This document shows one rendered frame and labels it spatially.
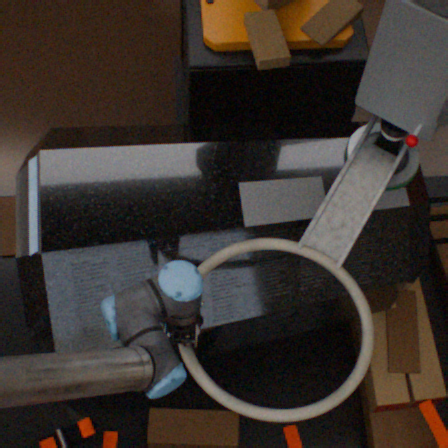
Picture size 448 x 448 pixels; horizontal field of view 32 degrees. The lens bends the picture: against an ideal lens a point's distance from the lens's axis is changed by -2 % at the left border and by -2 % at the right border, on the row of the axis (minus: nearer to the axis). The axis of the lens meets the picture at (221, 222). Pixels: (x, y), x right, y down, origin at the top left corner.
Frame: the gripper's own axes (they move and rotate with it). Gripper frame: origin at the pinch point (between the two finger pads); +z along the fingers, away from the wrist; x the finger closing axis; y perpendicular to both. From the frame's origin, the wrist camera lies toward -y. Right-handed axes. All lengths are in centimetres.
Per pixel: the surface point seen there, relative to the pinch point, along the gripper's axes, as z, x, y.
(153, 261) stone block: 9.9, -8.8, -24.0
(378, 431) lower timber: 76, 67, 5
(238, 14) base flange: 4, 13, -112
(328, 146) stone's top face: 4, 40, -60
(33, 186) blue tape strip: 6, -44, -44
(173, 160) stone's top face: 4, -5, -53
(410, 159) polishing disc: 1, 63, -55
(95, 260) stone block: 8.2, -24.5, -22.7
